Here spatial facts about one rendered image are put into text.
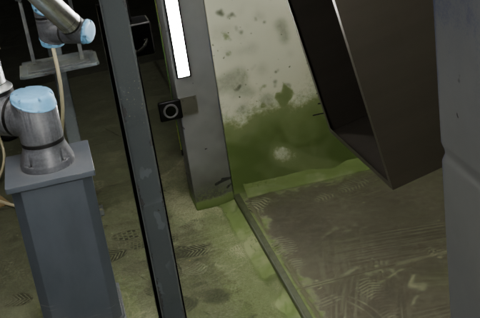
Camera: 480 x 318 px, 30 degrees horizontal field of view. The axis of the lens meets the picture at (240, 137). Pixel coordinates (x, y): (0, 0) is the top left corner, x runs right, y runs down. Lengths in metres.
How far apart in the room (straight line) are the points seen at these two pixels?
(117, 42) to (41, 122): 1.35
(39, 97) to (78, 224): 0.46
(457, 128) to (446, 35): 0.11
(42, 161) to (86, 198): 0.19
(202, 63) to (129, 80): 2.07
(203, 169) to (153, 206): 2.13
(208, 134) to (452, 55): 2.98
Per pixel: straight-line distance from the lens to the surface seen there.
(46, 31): 3.46
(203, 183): 4.07
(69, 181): 3.12
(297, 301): 3.29
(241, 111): 3.99
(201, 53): 3.87
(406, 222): 3.73
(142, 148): 1.87
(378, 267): 3.44
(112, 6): 1.78
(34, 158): 3.16
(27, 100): 3.10
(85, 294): 3.33
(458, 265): 1.20
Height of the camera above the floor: 1.83
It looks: 22 degrees down
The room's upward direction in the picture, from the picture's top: 8 degrees counter-clockwise
